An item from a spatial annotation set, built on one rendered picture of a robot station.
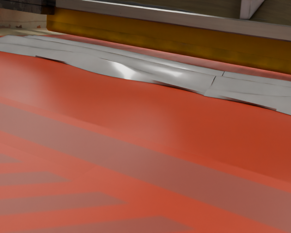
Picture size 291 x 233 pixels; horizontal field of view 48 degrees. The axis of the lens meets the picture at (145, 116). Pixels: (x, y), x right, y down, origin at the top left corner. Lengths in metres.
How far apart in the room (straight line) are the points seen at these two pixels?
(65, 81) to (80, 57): 0.05
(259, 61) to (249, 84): 0.08
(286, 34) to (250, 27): 0.02
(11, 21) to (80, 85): 0.25
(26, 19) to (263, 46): 0.27
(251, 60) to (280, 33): 0.04
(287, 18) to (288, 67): 0.04
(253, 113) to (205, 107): 0.02
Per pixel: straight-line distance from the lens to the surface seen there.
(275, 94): 0.19
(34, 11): 0.34
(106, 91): 0.16
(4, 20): 0.40
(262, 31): 0.25
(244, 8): 0.25
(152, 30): 0.29
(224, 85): 0.19
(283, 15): 0.26
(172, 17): 0.26
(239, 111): 0.16
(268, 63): 0.27
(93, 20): 0.32
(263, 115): 0.16
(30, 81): 0.17
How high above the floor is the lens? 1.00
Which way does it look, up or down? 18 degrees down
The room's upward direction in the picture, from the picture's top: 7 degrees clockwise
